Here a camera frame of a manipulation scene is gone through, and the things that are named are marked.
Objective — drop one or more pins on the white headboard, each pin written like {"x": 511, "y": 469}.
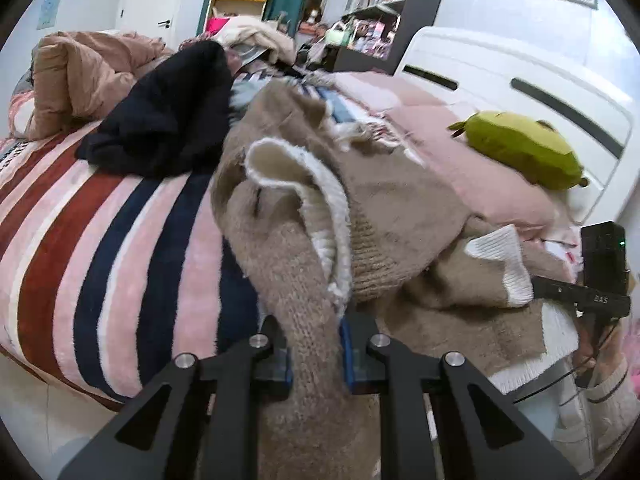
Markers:
{"x": 500, "y": 57}

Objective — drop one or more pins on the black fuzzy garment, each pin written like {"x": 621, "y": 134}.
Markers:
{"x": 165, "y": 110}

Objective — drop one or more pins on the blue white striped garment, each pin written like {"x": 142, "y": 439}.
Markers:
{"x": 340, "y": 110}

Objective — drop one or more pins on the beige knit sweater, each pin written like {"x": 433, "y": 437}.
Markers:
{"x": 400, "y": 200}

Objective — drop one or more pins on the blue wall poster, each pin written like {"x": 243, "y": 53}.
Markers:
{"x": 50, "y": 9}

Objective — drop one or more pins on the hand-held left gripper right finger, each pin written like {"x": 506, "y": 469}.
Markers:
{"x": 347, "y": 355}

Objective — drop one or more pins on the cream garment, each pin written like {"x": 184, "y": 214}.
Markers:
{"x": 257, "y": 35}

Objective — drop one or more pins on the yellow shelf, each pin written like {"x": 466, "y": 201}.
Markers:
{"x": 237, "y": 2}

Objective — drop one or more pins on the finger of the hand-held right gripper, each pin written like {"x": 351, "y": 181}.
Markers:
{"x": 552, "y": 288}

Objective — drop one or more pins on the green plush toy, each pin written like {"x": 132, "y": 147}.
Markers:
{"x": 520, "y": 145}

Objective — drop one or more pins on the dark bookshelf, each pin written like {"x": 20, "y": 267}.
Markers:
{"x": 380, "y": 10}

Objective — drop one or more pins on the person's right hand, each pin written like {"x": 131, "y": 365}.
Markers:
{"x": 611, "y": 352}

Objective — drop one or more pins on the brown comforter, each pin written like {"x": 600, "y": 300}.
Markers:
{"x": 85, "y": 75}

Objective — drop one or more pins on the striped fleece blanket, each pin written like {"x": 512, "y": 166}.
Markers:
{"x": 100, "y": 240}

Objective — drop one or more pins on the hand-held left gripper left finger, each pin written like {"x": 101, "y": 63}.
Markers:
{"x": 287, "y": 371}

